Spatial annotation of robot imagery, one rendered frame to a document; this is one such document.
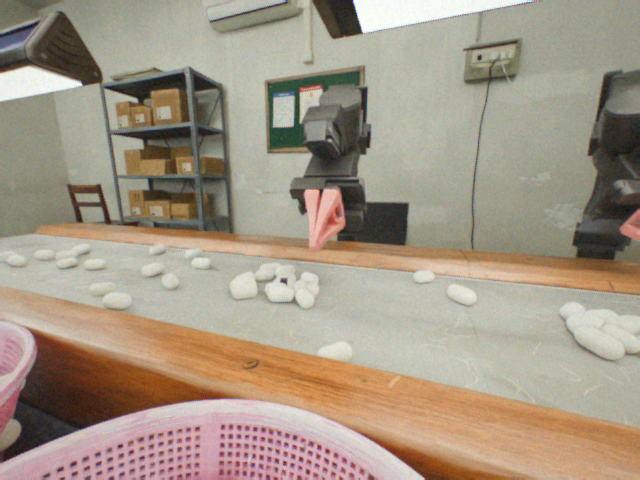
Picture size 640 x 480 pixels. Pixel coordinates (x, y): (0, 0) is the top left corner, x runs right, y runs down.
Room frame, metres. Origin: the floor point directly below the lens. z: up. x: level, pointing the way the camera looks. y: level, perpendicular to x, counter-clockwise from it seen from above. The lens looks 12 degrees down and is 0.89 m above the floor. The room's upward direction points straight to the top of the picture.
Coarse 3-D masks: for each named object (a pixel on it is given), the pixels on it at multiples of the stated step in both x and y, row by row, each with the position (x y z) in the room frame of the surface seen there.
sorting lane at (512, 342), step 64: (128, 256) 0.55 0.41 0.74; (192, 320) 0.28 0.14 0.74; (256, 320) 0.28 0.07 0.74; (320, 320) 0.28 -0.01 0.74; (384, 320) 0.28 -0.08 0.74; (448, 320) 0.28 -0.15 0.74; (512, 320) 0.28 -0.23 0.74; (448, 384) 0.18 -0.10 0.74; (512, 384) 0.18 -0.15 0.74; (576, 384) 0.18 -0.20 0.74
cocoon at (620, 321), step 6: (612, 318) 0.25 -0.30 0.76; (618, 318) 0.24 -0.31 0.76; (624, 318) 0.24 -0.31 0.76; (630, 318) 0.24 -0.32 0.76; (636, 318) 0.24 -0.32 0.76; (606, 324) 0.25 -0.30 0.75; (612, 324) 0.24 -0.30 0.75; (618, 324) 0.24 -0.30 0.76; (624, 324) 0.24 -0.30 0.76; (630, 324) 0.23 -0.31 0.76; (636, 324) 0.24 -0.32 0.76; (630, 330) 0.23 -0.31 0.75; (636, 330) 0.23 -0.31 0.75; (636, 336) 0.23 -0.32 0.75
